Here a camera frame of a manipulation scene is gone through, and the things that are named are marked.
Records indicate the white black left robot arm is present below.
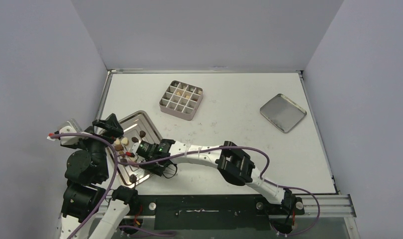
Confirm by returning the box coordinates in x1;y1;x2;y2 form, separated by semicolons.
48;114;142;239

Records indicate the small square metal lid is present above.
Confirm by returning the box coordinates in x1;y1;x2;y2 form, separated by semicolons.
260;94;307;133

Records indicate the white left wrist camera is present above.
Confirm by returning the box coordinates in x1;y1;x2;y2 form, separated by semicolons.
47;119;83;145

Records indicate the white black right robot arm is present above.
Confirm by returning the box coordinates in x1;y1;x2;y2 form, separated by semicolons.
131;139;296;213

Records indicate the large steel tray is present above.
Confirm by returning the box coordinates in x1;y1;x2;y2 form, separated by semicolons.
112;111;163;189

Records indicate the dark round chocolate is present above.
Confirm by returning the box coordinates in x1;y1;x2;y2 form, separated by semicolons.
139;130;146;138

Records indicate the pink grid chocolate box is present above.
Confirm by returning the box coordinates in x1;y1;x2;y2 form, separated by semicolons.
159;81;203;121

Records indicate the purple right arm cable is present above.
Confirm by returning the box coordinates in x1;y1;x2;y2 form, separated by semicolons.
117;146;321;237

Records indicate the aluminium rail frame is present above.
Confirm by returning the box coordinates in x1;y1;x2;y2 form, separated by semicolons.
56;194;357;239

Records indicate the black mounting base plate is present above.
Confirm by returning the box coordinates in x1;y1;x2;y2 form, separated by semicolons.
139;194;305;231

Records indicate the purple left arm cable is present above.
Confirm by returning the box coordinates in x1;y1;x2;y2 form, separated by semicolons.
51;132;178;239

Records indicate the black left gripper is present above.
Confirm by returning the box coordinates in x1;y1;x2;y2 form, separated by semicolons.
72;113;123;179

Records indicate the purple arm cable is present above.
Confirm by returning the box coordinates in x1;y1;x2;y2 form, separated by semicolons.
117;146;321;237
51;132;178;239

